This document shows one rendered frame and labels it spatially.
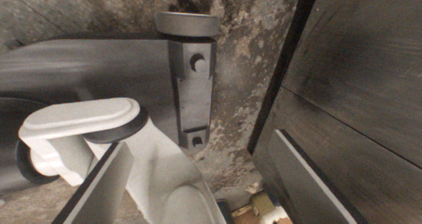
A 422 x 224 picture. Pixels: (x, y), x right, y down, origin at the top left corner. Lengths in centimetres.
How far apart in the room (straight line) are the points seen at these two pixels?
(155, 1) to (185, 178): 55
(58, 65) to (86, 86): 7
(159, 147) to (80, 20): 48
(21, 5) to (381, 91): 105
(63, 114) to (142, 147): 18
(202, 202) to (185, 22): 39
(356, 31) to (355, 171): 49
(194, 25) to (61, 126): 37
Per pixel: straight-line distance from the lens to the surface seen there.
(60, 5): 65
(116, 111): 38
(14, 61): 54
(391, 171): 72
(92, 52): 47
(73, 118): 40
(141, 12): 61
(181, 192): 22
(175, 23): 43
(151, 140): 35
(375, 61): 67
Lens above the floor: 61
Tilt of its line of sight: 50 degrees down
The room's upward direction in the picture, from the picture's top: 148 degrees clockwise
